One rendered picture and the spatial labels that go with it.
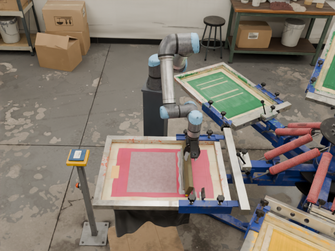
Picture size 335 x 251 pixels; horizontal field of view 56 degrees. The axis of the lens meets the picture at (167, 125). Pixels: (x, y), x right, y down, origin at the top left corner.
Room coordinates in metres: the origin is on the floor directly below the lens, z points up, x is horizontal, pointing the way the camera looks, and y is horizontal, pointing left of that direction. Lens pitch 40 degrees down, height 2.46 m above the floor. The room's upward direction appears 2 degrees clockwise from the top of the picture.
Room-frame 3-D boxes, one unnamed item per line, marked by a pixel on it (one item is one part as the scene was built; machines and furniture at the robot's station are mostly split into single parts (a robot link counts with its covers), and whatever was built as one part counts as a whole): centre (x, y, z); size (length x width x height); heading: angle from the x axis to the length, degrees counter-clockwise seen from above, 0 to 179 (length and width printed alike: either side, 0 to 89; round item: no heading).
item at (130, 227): (1.13, 0.07, 0.74); 0.46 x 0.04 x 0.42; 92
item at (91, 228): (1.44, 0.59, 0.48); 0.22 x 0.22 x 0.96; 2
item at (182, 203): (1.07, -0.23, 0.98); 0.30 x 0.05 x 0.07; 92
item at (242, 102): (2.14, -0.56, 1.05); 1.08 x 0.61 x 0.23; 32
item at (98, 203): (1.34, 0.02, 0.97); 0.79 x 0.58 x 0.04; 92
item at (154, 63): (1.97, 0.09, 1.37); 0.13 x 0.12 x 0.14; 101
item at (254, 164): (1.36, -0.54, 1.02); 0.17 x 0.06 x 0.05; 92
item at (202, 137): (1.63, -0.21, 0.98); 0.30 x 0.05 x 0.07; 92
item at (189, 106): (1.46, -0.12, 1.36); 0.11 x 0.11 x 0.08; 11
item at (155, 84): (1.97, 0.09, 1.25); 0.15 x 0.15 x 0.10
